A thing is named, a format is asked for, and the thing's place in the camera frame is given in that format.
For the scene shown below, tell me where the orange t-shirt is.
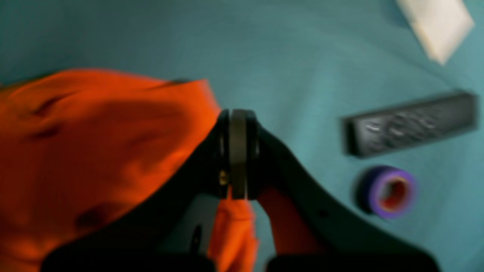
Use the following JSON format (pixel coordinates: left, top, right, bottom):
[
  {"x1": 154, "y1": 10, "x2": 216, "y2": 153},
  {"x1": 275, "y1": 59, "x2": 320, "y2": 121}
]
[{"x1": 0, "y1": 68, "x2": 326, "y2": 272}]

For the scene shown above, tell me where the white paper card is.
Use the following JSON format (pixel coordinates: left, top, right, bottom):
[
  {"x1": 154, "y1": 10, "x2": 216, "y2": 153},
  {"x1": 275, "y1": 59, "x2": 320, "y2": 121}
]
[{"x1": 397, "y1": 0, "x2": 475, "y2": 65}]

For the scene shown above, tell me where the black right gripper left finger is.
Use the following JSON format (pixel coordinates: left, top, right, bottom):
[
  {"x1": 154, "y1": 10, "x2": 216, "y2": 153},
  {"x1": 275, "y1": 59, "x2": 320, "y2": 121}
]
[{"x1": 41, "y1": 110, "x2": 248, "y2": 272}]

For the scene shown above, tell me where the grey remote control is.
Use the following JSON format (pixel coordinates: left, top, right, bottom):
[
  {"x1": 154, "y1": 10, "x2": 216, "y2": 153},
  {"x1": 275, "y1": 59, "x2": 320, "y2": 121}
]
[{"x1": 342, "y1": 91, "x2": 479, "y2": 158}]

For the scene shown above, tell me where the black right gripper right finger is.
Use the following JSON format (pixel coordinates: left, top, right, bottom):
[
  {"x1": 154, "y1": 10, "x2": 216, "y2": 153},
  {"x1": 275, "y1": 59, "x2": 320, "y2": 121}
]
[{"x1": 246, "y1": 111, "x2": 440, "y2": 272}]

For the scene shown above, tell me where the teal tablecloth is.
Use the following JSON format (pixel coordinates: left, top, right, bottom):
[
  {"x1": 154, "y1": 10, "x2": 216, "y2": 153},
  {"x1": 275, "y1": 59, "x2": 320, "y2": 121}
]
[{"x1": 1, "y1": 0, "x2": 483, "y2": 272}]

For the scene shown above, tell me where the purple tape roll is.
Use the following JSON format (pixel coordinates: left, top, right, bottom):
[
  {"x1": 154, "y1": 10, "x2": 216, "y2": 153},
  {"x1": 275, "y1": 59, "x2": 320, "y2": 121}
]
[{"x1": 355, "y1": 165, "x2": 417, "y2": 220}]

